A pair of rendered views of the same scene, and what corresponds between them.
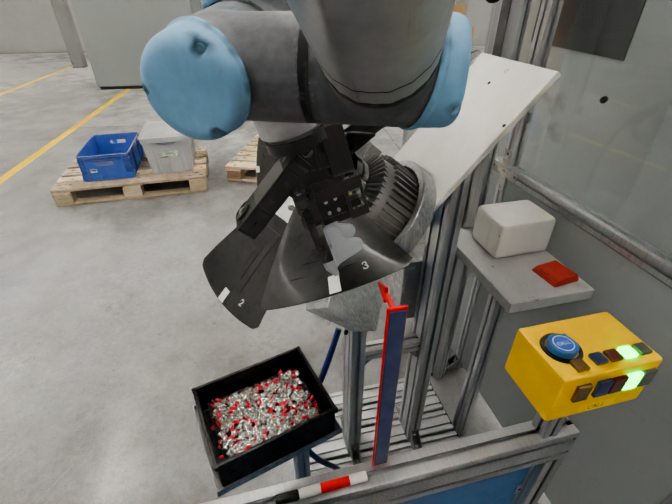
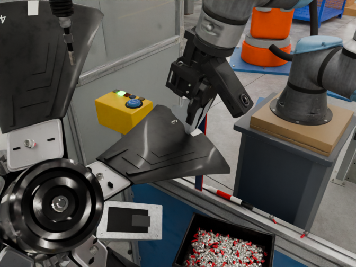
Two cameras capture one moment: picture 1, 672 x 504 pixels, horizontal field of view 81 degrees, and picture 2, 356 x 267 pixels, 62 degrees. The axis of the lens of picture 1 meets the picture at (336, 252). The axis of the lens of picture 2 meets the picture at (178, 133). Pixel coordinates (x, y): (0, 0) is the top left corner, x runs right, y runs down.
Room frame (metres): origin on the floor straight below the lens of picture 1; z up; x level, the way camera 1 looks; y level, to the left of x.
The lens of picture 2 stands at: (0.81, 0.38, 1.51)
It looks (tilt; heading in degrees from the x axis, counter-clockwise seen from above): 34 degrees down; 229
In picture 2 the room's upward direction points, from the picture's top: straight up
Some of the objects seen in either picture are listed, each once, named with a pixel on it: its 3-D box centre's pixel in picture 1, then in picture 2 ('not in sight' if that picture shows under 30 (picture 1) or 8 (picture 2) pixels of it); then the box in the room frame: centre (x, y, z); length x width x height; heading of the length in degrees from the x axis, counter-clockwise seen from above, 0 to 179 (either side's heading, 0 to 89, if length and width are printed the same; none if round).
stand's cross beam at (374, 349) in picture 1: (389, 346); not in sight; (0.86, -0.17, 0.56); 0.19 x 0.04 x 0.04; 104
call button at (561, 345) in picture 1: (561, 346); (133, 103); (0.38, -0.31, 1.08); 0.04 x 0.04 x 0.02
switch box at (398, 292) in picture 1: (418, 280); not in sight; (0.97, -0.26, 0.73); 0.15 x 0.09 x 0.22; 104
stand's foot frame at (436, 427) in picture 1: (374, 441); not in sight; (0.85, -0.15, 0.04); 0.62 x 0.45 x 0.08; 104
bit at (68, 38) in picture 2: not in sight; (69, 44); (0.67, 0.01, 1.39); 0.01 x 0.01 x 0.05
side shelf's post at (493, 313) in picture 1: (478, 362); not in sight; (0.92, -0.49, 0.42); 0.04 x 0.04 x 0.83; 14
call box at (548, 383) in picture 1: (576, 366); (125, 114); (0.39, -0.36, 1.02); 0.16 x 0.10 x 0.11; 104
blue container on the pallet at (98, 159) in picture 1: (113, 155); not in sight; (3.36, 1.97, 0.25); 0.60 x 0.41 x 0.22; 15
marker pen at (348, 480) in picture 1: (322, 487); (230, 197); (0.29, 0.02, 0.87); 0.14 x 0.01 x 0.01; 105
